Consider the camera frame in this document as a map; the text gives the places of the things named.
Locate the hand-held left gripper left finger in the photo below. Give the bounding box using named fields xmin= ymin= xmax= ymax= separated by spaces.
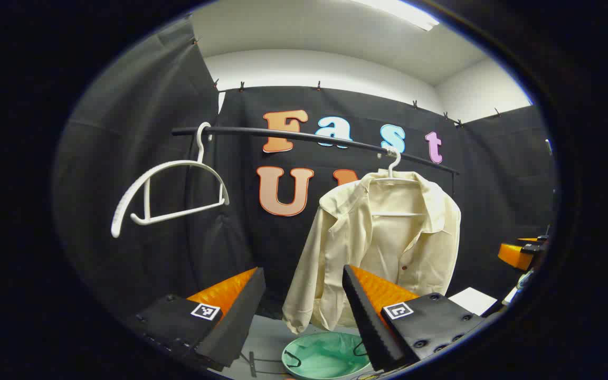
xmin=125 ymin=267 xmax=267 ymax=370

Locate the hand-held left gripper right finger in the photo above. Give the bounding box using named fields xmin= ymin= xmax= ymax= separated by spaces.
xmin=342 ymin=264 xmax=487 ymax=373

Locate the green laundry hamper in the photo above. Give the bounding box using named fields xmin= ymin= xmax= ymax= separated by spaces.
xmin=281 ymin=331 xmax=373 ymax=380

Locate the cream long-sleeved shirt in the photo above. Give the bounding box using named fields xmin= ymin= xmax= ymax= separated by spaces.
xmin=282 ymin=170 xmax=462 ymax=335

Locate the white plastic hanger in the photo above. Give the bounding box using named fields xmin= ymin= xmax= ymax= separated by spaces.
xmin=111 ymin=122 xmax=230 ymax=239
xmin=373 ymin=148 xmax=426 ymax=218

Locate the black clothes rack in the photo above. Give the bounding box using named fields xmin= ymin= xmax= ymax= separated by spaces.
xmin=171 ymin=126 xmax=460 ymax=196

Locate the white paper sheet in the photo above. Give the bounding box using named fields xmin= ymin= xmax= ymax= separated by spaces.
xmin=448 ymin=287 xmax=498 ymax=316

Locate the black backdrop cloth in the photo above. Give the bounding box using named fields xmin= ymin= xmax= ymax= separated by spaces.
xmin=53 ymin=16 xmax=557 ymax=338

